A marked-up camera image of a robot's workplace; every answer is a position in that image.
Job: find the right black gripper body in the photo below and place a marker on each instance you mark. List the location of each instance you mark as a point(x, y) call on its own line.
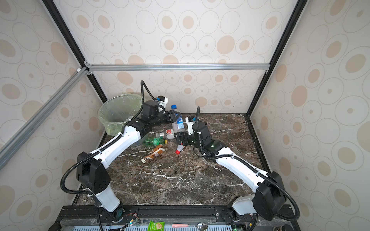
point(184, 137)

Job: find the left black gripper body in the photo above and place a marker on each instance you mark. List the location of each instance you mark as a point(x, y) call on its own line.
point(160, 119)

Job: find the white milky bottle red label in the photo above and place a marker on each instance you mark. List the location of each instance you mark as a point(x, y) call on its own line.
point(179, 149)

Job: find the small blue label water bottle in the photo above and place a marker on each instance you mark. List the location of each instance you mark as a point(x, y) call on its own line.
point(179, 125)

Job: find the brown coffee bottle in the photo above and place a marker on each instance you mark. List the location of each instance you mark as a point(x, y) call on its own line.
point(156, 152)

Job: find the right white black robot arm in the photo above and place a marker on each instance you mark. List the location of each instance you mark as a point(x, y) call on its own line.
point(269, 198)

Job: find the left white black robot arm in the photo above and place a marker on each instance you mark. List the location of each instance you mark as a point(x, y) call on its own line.
point(91, 168)

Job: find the green bin with plastic liner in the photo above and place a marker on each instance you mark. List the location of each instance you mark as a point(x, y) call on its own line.
point(116, 112)

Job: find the clear bottle red green label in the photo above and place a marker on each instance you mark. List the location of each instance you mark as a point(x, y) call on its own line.
point(166, 134)

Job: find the green Sprite bottle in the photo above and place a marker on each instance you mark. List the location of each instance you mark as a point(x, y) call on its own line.
point(153, 142)

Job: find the metal spoon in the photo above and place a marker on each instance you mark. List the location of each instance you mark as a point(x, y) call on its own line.
point(202, 226)

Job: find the green snack packet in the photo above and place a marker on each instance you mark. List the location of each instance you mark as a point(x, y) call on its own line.
point(156, 226)

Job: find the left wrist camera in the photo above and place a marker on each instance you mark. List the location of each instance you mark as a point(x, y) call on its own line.
point(162, 102)

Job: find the horizontal aluminium rail back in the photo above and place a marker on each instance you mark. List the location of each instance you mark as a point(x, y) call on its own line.
point(177, 67)

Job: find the pink handled tool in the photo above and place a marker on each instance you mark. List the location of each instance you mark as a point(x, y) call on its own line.
point(179, 225)

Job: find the black base frame rail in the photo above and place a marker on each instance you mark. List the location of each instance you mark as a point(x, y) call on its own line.
point(137, 218)

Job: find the diagonal aluminium rail left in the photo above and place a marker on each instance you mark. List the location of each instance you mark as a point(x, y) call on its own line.
point(17, 141)

